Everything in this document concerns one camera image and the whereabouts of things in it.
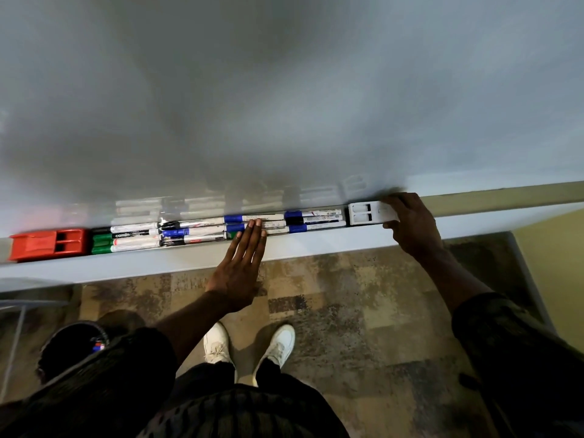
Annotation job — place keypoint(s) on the person's right hand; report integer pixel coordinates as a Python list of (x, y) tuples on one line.
[(417, 230)]

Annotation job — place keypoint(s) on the person's left hand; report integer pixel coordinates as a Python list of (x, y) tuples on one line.
[(235, 280)]

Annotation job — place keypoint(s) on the person's right thumb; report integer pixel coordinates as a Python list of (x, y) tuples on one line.
[(391, 224)]

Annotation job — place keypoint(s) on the person's left little finger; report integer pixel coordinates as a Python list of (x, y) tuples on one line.
[(231, 251)]

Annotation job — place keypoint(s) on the person's left middle finger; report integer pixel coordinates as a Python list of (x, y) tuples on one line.
[(253, 240)]

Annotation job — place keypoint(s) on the white whiteboard eraser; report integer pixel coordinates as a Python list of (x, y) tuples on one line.
[(367, 213)]

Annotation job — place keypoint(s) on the person's left forearm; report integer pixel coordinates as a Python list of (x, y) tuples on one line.
[(194, 326)]

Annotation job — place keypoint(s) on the person's right forearm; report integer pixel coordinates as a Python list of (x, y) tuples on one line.
[(451, 278)]

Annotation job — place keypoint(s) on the row of whiteboard markers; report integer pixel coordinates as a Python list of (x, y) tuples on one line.
[(191, 230)]

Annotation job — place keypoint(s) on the white whiteboard tray ledge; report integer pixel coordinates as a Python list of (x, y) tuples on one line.
[(319, 244)]

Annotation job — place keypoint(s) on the white left shoe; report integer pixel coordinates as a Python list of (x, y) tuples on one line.
[(216, 344)]

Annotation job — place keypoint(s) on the white shoe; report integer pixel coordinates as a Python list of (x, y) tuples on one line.
[(216, 344), (278, 346)]

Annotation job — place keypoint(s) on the white right shoe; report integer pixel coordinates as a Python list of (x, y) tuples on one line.
[(278, 346)]

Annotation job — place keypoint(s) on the black trousers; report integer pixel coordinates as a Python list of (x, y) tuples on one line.
[(205, 376)]

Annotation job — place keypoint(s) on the white whiteboard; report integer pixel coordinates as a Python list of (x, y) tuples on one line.
[(273, 95)]

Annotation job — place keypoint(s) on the small coloured item in bin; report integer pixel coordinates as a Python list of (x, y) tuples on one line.
[(98, 345)]

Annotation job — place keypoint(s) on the red whiteboard eraser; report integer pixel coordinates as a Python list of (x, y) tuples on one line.
[(45, 244)]

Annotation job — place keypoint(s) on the black round bin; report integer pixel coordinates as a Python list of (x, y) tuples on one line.
[(68, 348)]

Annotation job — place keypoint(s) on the dark patterned shirt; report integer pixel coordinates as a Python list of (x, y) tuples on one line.
[(91, 396)]

